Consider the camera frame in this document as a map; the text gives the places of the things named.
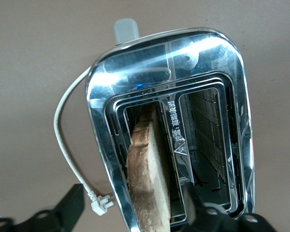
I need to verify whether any cream and chrome toaster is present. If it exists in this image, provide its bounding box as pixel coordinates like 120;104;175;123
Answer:
86;18;256;232

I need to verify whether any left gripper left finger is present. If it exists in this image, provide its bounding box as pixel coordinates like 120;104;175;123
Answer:
14;183;85;232

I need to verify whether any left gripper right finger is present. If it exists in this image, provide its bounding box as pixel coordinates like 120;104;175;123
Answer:
183;182;237;232

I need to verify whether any white toaster power cord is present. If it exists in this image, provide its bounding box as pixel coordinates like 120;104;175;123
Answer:
53;66;116;216

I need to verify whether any toasted bread slice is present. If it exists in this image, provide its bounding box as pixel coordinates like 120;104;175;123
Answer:
126;102;172;232

